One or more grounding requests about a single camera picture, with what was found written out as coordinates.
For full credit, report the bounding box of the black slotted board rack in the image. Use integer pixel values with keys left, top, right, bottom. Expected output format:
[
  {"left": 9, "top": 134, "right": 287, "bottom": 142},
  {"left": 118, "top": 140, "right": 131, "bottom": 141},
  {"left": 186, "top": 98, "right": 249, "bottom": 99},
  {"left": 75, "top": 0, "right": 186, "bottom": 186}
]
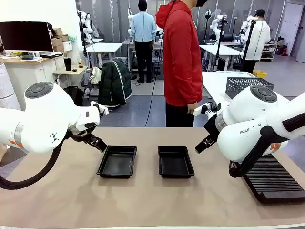
[{"left": 242, "top": 154, "right": 305, "bottom": 205}]

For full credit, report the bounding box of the grey office chair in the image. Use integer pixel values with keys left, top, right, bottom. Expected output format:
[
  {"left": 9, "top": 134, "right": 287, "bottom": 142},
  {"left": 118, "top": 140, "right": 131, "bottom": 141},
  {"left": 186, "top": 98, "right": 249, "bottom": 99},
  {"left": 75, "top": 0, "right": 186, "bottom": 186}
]
[{"left": 80, "top": 71, "right": 101, "bottom": 101}]

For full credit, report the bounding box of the dark green puffer jacket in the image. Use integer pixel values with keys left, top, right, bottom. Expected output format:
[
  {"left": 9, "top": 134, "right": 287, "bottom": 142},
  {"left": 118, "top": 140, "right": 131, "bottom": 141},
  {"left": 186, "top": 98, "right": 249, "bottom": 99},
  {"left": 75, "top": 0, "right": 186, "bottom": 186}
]
[{"left": 97, "top": 58, "right": 132, "bottom": 107}]

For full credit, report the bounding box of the white cylindrical air purifier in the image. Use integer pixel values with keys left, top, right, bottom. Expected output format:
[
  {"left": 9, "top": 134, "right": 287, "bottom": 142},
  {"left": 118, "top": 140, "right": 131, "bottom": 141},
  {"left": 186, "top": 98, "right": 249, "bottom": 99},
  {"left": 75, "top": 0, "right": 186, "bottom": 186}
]
[{"left": 0, "top": 62, "right": 22, "bottom": 112}]

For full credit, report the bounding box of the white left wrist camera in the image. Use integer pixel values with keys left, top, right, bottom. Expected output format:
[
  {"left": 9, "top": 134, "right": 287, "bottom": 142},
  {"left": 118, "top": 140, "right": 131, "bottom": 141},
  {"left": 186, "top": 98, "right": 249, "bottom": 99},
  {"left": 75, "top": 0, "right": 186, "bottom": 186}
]
[{"left": 90, "top": 101, "right": 110, "bottom": 116}]

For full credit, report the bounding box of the white workshop table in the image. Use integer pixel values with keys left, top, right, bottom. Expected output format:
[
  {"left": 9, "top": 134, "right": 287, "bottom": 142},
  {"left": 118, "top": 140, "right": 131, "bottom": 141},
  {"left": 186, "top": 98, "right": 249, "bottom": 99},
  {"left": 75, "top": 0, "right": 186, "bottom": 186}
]
[
  {"left": 199, "top": 44, "right": 244, "bottom": 72},
  {"left": 85, "top": 42, "right": 123, "bottom": 70}
]

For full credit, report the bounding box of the pale lilac door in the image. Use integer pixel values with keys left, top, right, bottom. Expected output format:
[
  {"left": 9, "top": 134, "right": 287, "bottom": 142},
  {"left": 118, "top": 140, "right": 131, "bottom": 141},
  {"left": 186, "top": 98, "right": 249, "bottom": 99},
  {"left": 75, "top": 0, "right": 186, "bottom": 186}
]
[{"left": 278, "top": 2, "right": 302, "bottom": 58}]

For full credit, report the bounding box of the person in white coat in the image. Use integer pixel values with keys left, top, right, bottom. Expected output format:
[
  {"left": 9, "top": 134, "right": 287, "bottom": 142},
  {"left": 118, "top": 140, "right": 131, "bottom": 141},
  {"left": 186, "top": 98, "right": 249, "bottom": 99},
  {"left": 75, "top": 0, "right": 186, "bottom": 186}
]
[{"left": 242, "top": 9, "right": 272, "bottom": 72}]

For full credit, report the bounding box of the white storage shelf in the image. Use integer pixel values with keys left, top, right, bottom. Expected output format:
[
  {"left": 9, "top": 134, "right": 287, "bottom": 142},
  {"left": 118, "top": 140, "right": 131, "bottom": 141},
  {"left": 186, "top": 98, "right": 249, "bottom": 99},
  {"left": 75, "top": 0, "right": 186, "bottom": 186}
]
[{"left": 261, "top": 42, "right": 278, "bottom": 62}]

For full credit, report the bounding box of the person's right hand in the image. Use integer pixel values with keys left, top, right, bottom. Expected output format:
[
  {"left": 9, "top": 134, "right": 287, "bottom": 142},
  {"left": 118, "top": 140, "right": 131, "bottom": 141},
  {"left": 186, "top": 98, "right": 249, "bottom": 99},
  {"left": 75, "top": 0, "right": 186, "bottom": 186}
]
[{"left": 187, "top": 102, "right": 199, "bottom": 115}]

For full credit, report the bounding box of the cream cloth bag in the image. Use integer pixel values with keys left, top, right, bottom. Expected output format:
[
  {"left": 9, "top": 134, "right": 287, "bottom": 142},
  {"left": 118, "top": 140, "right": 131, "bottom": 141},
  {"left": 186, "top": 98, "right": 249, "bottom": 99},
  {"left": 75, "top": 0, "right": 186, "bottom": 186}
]
[{"left": 90, "top": 66, "right": 102, "bottom": 85}]

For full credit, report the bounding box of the black keyboard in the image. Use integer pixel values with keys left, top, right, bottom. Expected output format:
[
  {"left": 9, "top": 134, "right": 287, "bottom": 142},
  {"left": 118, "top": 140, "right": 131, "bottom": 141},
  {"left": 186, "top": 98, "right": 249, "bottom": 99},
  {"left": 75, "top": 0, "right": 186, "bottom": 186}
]
[{"left": 39, "top": 52, "right": 64, "bottom": 59}]

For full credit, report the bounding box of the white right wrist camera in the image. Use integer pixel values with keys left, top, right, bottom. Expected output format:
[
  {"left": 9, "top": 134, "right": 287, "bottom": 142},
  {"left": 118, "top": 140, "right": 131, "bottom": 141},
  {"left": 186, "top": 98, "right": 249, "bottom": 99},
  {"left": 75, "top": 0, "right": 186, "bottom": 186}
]
[{"left": 193, "top": 102, "right": 222, "bottom": 117}]

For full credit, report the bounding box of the black computer monitor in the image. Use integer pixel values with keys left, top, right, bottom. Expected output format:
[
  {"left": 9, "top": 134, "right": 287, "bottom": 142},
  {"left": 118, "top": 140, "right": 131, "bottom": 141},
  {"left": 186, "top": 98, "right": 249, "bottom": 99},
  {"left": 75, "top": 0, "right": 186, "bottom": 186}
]
[{"left": 0, "top": 21, "right": 55, "bottom": 52}]

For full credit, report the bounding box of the white side table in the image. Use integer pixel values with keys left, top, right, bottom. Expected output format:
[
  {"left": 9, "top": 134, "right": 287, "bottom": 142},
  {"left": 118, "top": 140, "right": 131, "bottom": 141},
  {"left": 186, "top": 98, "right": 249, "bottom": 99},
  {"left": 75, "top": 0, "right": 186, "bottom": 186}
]
[{"left": 202, "top": 71, "right": 290, "bottom": 108}]

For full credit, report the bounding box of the person in red jacket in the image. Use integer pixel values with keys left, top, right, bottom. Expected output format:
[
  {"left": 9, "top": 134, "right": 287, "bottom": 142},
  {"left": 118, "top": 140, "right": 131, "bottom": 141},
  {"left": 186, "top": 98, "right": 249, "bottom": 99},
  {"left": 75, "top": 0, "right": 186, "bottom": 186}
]
[{"left": 155, "top": 0, "right": 203, "bottom": 128}]

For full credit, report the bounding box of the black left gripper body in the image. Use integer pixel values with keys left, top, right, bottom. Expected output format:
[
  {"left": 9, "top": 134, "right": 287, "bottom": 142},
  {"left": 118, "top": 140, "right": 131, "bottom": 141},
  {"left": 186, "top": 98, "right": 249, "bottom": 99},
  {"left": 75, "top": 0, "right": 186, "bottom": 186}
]
[{"left": 68, "top": 127, "right": 95, "bottom": 144}]

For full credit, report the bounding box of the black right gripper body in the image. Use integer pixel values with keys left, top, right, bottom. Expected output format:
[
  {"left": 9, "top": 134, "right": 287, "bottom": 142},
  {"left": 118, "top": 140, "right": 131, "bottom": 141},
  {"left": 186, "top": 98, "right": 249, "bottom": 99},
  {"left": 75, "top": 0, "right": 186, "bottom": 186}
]
[{"left": 203, "top": 114, "right": 219, "bottom": 142}]

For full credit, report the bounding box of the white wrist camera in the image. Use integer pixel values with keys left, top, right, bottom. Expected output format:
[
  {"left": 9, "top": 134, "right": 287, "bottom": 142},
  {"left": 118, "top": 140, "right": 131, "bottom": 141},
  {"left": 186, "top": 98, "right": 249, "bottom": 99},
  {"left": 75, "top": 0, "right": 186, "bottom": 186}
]
[
  {"left": 90, "top": 101, "right": 110, "bottom": 116},
  {"left": 193, "top": 102, "right": 222, "bottom": 117}
]

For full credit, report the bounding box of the black camera stand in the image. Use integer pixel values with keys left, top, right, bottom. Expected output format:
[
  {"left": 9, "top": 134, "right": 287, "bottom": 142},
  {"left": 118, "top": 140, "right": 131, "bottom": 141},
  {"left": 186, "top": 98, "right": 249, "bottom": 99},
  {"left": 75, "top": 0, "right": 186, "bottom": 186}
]
[{"left": 204, "top": 9, "right": 213, "bottom": 46}]

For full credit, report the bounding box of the black camera tripod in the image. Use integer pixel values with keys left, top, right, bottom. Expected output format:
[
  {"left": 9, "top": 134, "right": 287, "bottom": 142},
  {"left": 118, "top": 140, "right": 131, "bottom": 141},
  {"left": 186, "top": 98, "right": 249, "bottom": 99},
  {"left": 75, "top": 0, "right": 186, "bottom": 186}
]
[
  {"left": 240, "top": 19, "right": 257, "bottom": 72},
  {"left": 214, "top": 17, "right": 227, "bottom": 72}
]

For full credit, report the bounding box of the black plastic ESD tray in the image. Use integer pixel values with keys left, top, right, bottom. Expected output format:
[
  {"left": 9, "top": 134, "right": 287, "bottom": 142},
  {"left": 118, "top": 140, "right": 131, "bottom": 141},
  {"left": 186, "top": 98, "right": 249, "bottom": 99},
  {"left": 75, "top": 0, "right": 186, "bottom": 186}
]
[
  {"left": 157, "top": 145, "right": 195, "bottom": 179},
  {"left": 96, "top": 145, "right": 138, "bottom": 179}
]

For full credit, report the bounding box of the small wooden top table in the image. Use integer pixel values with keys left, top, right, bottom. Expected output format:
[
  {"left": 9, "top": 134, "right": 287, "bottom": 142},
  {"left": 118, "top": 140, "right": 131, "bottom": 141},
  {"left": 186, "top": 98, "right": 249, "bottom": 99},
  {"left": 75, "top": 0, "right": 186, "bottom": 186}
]
[{"left": 52, "top": 65, "right": 89, "bottom": 88}]

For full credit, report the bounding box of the red sleeved right forearm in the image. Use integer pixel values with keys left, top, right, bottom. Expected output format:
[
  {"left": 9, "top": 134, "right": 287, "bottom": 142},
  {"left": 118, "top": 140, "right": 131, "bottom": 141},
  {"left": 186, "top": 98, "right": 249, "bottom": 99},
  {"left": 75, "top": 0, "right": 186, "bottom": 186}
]
[{"left": 187, "top": 71, "right": 203, "bottom": 105}]

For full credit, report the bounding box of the person in light blue shirt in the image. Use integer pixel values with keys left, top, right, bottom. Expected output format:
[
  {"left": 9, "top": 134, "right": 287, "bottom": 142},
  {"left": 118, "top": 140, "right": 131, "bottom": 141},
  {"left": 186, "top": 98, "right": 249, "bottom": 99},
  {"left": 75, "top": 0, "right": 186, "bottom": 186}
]
[{"left": 130, "top": 0, "right": 158, "bottom": 84}]

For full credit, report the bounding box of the grey mesh plastic basket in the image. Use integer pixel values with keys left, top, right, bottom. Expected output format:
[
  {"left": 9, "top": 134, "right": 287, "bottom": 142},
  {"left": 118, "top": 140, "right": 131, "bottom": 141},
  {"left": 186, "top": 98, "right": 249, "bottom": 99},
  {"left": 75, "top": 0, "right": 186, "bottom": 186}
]
[{"left": 225, "top": 76, "right": 275, "bottom": 100}]

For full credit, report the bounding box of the black backpack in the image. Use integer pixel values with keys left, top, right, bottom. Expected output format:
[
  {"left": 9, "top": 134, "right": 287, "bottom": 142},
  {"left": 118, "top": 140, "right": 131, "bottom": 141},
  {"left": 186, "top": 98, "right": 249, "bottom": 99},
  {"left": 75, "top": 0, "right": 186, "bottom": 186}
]
[{"left": 63, "top": 85, "right": 84, "bottom": 107}]

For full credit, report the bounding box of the black right arm cable sleeve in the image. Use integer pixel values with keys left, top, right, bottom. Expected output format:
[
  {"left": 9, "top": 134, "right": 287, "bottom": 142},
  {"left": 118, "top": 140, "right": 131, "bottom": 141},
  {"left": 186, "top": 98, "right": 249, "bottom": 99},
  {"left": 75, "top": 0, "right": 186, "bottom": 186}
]
[{"left": 228, "top": 118, "right": 305, "bottom": 179}]

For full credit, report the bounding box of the grey metal workbench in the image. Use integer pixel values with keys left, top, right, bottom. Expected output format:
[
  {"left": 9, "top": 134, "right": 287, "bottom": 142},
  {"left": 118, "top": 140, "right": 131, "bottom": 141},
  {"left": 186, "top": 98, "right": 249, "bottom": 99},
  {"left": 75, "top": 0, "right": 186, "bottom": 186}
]
[{"left": 122, "top": 39, "right": 165, "bottom": 72}]

